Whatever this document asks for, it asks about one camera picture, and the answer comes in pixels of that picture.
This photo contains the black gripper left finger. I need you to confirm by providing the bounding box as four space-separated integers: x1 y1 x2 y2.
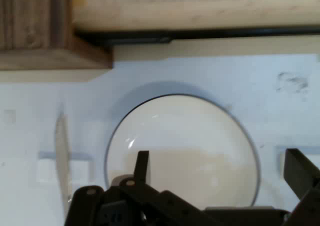
64 150 221 226

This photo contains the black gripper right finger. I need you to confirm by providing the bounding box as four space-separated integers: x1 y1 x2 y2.
283 148 320 226

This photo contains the silver serrated table knife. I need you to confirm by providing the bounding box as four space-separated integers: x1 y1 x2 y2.
54 110 73 207

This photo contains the white bowl with dark rim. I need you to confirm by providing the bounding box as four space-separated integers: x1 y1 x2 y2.
103 93 262 209

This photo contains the white cutlery rest block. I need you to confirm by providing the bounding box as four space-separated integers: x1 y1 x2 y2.
37 150 93 184

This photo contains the wooden drawer with black handle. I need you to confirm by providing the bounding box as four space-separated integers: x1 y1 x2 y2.
72 0 320 46

